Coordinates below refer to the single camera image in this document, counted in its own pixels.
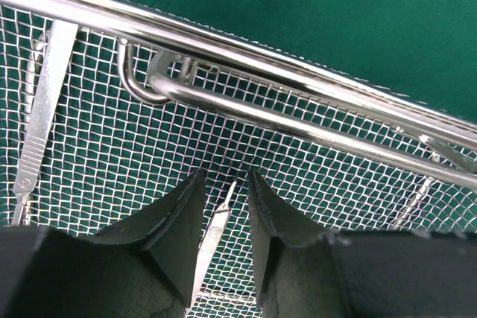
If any wire mesh instrument tray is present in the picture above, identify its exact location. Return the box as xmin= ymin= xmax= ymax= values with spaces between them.
xmin=0 ymin=0 xmax=477 ymax=318

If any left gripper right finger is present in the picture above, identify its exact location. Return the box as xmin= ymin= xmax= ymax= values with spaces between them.
xmin=248 ymin=171 xmax=476 ymax=317

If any green surgical drape cloth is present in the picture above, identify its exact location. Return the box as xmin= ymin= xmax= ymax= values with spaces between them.
xmin=0 ymin=0 xmax=477 ymax=318

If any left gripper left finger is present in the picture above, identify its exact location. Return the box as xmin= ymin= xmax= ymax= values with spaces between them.
xmin=1 ymin=170 xmax=206 ymax=317

